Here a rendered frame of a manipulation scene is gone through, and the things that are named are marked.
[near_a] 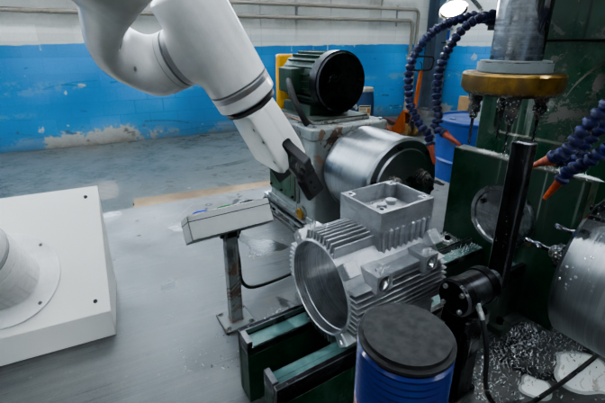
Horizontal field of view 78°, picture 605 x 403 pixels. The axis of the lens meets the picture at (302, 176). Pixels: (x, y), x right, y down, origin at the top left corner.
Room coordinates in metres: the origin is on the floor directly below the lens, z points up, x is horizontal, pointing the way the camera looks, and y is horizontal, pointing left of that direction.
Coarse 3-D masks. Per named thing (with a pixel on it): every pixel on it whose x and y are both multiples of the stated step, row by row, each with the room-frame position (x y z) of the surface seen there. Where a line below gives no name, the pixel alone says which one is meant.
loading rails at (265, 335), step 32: (448, 256) 0.76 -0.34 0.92; (480, 256) 0.80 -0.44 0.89; (512, 288) 0.70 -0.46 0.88; (288, 320) 0.55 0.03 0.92; (256, 352) 0.49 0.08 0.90; (288, 352) 0.52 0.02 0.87; (320, 352) 0.48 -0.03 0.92; (352, 352) 0.47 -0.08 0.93; (256, 384) 0.49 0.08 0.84; (288, 384) 0.41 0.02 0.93; (320, 384) 0.43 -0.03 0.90; (352, 384) 0.47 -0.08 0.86
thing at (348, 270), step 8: (296, 232) 0.57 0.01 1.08; (304, 232) 0.56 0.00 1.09; (424, 232) 0.57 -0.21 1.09; (432, 232) 0.56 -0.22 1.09; (296, 240) 0.57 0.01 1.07; (424, 240) 0.56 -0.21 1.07; (432, 240) 0.55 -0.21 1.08; (440, 240) 0.55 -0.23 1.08; (344, 264) 0.46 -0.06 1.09; (352, 264) 0.47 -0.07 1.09; (344, 272) 0.46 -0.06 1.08; (352, 272) 0.46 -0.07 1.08; (360, 272) 0.46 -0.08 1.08; (344, 280) 0.46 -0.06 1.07; (296, 296) 0.57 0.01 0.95; (336, 336) 0.47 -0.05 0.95; (344, 336) 0.46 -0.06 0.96; (344, 344) 0.45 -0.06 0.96; (352, 344) 0.45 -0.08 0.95
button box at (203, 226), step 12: (240, 204) 0.69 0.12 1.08; (252, 204) 0.70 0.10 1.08; (264, 204) 0.71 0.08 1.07; (192, 216) 0.64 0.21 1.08; (204, 216) 0.65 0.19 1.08; (216, 216) 0.66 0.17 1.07; (228, 216) 0.67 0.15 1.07; (240, 216) 0.68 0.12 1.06; (252, 216) 0.69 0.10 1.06; (264, 216) 0.70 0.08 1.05; (192, 228) 0.63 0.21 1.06; (204, 228) 0.64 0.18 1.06; (216, 228) 0.64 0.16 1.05; (228, 228) 0.65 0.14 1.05; (240, 228) 0.66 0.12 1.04; (192, 240) 0.62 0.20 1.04
